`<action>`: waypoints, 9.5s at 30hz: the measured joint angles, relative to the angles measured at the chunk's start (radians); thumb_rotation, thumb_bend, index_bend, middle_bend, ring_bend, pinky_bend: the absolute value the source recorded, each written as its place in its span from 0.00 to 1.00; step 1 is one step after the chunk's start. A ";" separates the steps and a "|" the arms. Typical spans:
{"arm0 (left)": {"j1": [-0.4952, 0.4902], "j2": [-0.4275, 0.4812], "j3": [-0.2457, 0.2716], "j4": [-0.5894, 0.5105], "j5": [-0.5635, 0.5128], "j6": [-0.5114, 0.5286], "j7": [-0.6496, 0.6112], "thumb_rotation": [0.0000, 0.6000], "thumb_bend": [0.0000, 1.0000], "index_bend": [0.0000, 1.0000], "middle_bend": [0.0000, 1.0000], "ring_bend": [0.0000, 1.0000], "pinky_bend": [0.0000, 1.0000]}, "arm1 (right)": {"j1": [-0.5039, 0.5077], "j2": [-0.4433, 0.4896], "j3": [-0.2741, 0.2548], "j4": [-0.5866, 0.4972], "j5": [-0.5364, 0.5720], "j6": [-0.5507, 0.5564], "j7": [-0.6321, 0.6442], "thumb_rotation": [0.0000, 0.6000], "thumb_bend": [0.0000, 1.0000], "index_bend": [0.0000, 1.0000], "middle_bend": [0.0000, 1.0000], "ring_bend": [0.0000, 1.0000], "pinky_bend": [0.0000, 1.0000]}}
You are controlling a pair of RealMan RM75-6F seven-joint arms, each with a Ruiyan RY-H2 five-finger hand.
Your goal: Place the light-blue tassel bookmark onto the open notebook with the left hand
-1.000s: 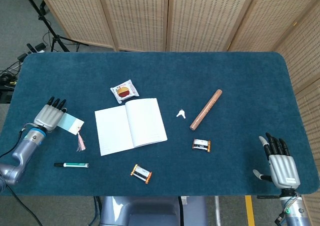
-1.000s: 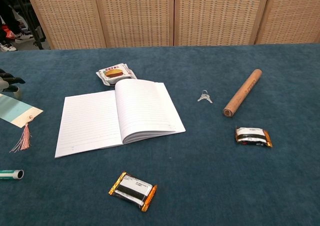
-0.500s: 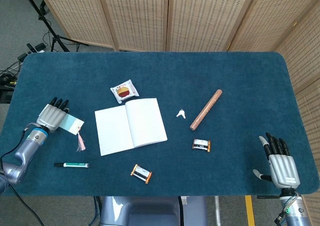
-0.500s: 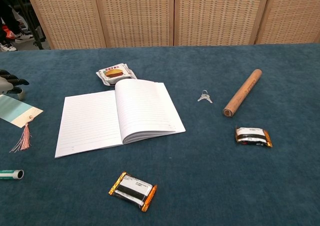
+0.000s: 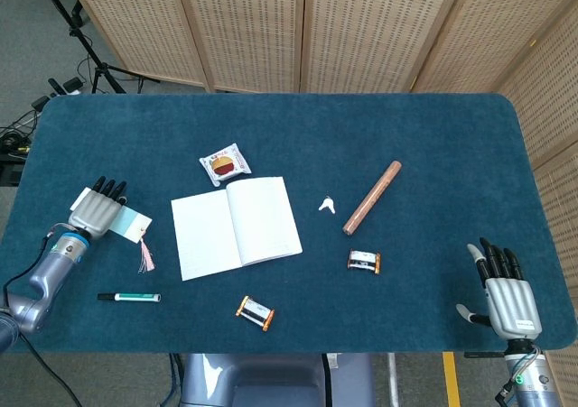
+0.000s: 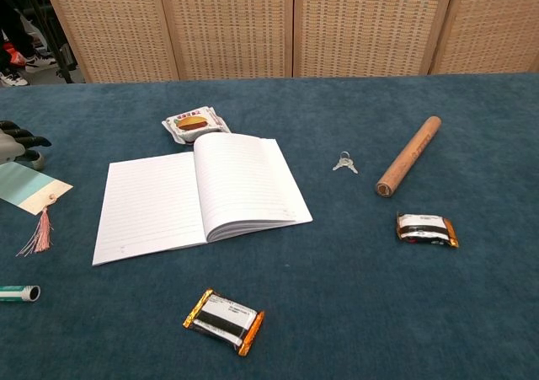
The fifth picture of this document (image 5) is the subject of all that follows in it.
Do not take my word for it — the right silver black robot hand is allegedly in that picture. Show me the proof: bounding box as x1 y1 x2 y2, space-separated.
454 237 543 341

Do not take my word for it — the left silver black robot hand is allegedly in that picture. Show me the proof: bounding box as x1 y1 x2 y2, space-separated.
67 176 129 241

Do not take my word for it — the blue bookmark with pink tassel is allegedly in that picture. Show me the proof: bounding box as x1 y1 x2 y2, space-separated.
70 187 157 273

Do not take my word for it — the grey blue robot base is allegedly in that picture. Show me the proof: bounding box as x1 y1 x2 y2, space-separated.
180 352 376 407

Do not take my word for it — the green white marker pen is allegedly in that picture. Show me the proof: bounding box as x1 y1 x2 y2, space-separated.
97 291 162 303

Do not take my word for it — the yellow floor tape strip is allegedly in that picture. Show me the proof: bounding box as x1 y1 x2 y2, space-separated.
442 352 462 407

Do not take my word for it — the black power adapter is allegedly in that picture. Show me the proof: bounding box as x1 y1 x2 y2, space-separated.
47 76 83 97

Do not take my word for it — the burger print snack packet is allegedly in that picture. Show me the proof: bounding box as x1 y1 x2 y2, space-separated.
199 143 252 188

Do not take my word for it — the black tripod stand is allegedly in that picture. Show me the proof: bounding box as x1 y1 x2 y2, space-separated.
33 0 159 96

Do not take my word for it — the black white orange snack bar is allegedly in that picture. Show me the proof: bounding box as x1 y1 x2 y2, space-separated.
347 249 382 276
235 295 275 333

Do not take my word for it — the open white lined notebook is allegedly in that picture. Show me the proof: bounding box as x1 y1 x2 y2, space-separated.
170 176 303 282

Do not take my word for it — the brown cardboard tube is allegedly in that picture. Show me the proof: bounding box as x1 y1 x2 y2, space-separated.
341 160 403 236

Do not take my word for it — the teal carpet table cover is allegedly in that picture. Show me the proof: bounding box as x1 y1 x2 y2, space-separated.
0 91 573 355

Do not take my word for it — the woven wood folding screen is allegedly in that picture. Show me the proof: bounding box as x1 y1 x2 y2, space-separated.
62 0 578 407

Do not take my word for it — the black floor cable bundle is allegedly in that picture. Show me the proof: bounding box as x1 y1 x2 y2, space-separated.
0 102 44 164

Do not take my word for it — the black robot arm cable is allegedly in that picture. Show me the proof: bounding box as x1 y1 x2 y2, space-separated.
0 233 82 407

